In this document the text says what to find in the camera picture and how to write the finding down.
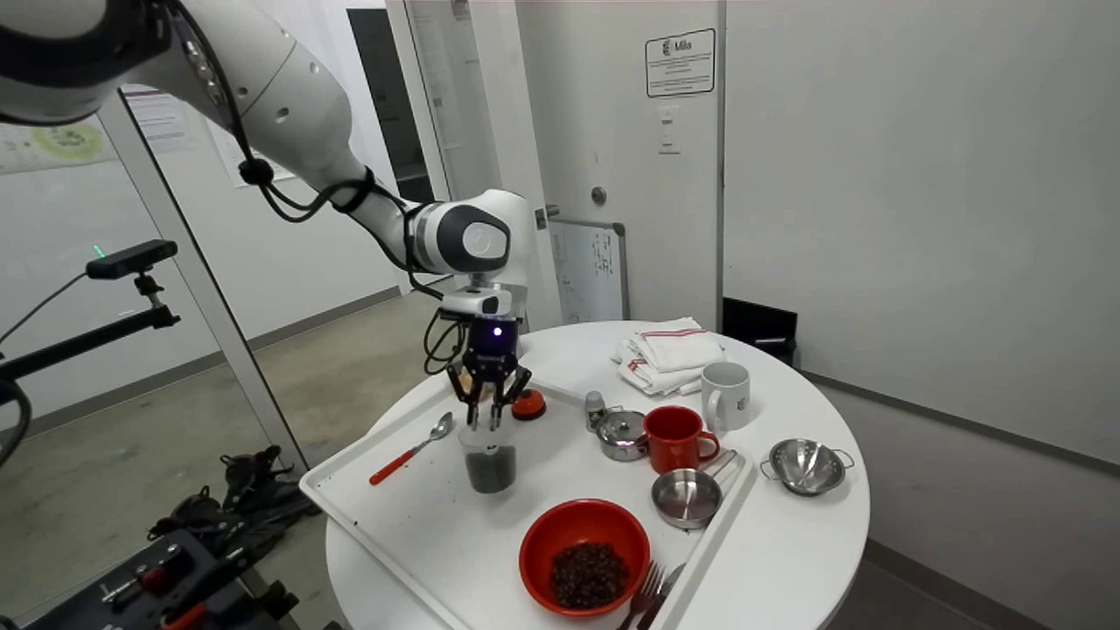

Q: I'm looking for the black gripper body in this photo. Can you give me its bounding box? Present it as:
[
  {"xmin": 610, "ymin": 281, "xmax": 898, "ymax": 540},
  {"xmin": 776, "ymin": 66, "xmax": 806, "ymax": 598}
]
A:
[{"xmin": 443, "ymin": 307, "xmax": 533, "ymax": 380}]

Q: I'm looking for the clear plastic jug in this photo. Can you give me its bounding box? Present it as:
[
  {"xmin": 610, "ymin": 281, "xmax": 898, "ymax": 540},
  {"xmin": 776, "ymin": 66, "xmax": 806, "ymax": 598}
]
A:
[{"xmin": 457, "ymin": 403, "xmax": 523, "ymax": 500}]

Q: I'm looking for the red bowl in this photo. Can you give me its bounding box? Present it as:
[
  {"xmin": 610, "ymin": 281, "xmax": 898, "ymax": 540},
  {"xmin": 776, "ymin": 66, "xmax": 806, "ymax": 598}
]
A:
[{"xmin": 516, "ymin": 496, "xmax": 656, "ymax": 623}]

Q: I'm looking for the small steel bowl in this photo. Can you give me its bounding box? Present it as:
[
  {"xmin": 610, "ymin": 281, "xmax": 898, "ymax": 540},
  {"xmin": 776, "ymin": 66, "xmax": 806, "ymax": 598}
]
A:
[{"xmin": 646, "ymin": 465, "xmax": 729, "ymax": 535}]

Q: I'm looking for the small steel cup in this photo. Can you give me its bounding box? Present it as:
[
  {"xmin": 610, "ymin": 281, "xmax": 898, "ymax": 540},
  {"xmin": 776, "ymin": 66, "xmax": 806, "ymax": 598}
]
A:
[{"xmin": 593, "ymin": 407, "xmax": 656, "ymax": 465}]

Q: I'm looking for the whiteboard with drawings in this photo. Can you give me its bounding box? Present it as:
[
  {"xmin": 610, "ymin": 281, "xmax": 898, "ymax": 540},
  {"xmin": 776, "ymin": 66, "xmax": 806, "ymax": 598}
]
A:
[{"xmin": 545, "ymin": 216, "xmax": 632, "ymax": 329}]

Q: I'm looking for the white rectangular tray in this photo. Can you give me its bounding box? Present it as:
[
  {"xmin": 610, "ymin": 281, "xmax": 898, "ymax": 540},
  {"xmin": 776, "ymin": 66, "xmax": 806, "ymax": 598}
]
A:
[{"xmin": 298, "ymin": 365, "xmax": 763, "ymax": 630}]

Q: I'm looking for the white cloth with red stripes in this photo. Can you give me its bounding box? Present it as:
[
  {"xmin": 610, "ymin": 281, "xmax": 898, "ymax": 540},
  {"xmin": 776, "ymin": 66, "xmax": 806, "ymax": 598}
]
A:
[{"xmin": 614, "ymin": 314, "xmax": 730, "ymax": 403}]

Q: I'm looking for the red mug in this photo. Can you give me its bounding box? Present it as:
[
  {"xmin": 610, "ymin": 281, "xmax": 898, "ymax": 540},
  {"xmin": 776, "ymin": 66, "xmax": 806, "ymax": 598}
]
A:
[{"xmin": 641, "ymin": 403, "xmax": 726, "ymax": 476}]

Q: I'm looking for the white mug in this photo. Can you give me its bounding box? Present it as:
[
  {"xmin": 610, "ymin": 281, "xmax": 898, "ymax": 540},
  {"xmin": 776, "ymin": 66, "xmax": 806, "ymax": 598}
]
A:
[{"xmin": 697, "ymin": 358, "xmax": 755, "ymax": 434}]

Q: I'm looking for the white door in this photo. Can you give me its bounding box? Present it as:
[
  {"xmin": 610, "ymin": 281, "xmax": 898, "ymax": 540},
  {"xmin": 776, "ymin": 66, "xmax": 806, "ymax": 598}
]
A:
[{"xmin": 400, "ymin": 0, "xmax": 729, "ymax": 352}]

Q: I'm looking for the black box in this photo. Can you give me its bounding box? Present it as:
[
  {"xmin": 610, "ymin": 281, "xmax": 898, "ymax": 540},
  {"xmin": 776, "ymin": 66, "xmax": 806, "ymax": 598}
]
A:
[{"xmin": 718, "ymin": 294, "xmax": 806, "ymax": 366}]

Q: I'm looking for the black equipment base with clamps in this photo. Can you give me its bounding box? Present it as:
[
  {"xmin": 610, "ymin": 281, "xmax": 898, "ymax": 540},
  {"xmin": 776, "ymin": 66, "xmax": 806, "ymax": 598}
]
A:
[{"xmin": 19, "ymin": 441, "xmax": 344, "ymax": 630}]

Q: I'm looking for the white door sign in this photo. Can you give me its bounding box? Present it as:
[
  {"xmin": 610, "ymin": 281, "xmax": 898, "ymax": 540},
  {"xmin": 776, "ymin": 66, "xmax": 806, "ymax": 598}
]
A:
[{"xmin": 641, "ymin": 23, "xmax": 720, "ymax": 101}]

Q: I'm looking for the poster with green graphic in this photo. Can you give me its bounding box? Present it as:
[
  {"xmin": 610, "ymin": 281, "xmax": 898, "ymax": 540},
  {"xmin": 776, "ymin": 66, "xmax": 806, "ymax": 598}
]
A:
[{"xmin": 0, "ymin": 114, "xmax": 117, "ymax": 179}]

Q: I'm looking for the red handled metal spoon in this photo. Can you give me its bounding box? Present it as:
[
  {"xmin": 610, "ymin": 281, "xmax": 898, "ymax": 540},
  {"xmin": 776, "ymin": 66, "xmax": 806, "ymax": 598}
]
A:
[{"xmin": 368, "ymin": 410, "xmax": 457, "ymax": 490}]

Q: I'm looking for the white metal frame post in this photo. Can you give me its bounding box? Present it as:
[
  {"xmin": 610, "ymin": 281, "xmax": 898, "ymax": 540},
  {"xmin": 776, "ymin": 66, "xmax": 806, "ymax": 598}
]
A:
[{"xmin": 96, "ymin": 88, "xmax": 315, "ymax": 473}]

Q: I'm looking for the steel bowl with handles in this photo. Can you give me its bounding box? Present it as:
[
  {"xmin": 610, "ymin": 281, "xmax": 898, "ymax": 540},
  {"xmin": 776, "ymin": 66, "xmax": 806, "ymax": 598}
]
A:
[{"xmin": 761, "ymin": 434, "xmax": 858, "ymax": 505}]

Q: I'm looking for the black camera on stand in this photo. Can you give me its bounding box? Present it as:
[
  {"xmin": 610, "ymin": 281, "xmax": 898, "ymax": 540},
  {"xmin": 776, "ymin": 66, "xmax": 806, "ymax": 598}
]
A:
[{"xmin": 84, "ymin": 239, "xmax": 182, "ymax": 283}]

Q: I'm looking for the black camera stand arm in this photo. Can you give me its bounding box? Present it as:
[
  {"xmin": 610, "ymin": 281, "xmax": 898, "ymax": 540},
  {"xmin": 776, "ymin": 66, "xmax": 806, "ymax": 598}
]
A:
[{"xmin": 0, "ymin": 272, "xmax": 187, "ymax": 410}]

